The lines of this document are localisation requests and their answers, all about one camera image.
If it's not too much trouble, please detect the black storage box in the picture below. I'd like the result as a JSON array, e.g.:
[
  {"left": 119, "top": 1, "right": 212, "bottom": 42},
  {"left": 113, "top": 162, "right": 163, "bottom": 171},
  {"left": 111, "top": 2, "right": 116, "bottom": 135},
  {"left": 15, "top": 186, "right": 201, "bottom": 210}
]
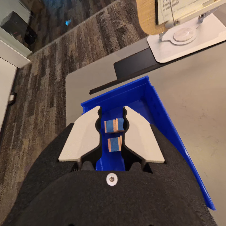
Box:
[{"left": 0, "top": 11, "right": 38, "bottom": 48}]

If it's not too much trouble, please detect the blue plastic bin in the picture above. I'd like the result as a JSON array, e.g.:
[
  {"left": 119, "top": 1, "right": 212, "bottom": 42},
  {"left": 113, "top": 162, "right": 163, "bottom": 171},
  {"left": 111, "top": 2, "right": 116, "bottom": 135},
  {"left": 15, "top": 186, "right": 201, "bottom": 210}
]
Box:
[{"left": 80, "top": 76, "right": 216, "bottom": 211}]

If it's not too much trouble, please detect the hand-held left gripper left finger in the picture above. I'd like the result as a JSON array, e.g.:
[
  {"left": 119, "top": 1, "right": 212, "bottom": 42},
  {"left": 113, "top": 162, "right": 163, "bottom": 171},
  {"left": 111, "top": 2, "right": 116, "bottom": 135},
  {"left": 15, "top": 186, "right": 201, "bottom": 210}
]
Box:
[{"left": 58, "top": 106, "right": 103, "bottom": 163}]

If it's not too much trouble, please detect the small black labelled device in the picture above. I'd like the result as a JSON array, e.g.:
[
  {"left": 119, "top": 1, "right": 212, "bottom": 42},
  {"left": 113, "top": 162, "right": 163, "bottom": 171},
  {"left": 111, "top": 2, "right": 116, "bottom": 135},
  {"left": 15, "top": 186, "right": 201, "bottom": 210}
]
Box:
[{"left": 8, "top": 92, "right": 17, "bottom": 106}]

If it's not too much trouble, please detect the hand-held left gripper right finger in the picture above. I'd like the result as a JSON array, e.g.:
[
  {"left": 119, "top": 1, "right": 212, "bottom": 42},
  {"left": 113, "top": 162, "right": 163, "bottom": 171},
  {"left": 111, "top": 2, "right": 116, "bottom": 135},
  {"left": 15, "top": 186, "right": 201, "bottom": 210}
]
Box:
[{"left": 121, "top": 106, "right": 166, "bottom": 163}]

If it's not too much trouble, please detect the cluster of wooden cubes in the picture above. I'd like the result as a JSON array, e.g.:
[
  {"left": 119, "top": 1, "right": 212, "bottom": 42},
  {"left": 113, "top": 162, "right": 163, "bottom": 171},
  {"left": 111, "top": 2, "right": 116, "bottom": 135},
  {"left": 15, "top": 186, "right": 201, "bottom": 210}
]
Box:
[{"left": 104, "top": 117, "right": 125, "bottom": 152}]

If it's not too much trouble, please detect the wooden document stand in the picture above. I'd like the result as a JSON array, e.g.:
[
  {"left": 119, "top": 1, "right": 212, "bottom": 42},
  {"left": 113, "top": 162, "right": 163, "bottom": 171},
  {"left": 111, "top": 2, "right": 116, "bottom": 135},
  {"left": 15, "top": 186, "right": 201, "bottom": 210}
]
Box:
[{"left": 136, "top": 0, "right": 226, "bottom": 63}]

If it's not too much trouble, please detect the printed instruction sheet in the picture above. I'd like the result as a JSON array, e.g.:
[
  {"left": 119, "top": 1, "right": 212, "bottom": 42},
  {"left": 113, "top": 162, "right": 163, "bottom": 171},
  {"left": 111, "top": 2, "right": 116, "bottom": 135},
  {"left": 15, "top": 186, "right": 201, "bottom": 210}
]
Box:
[{"left": 155, "top": 0, "right": 226, "bottom": 25}]

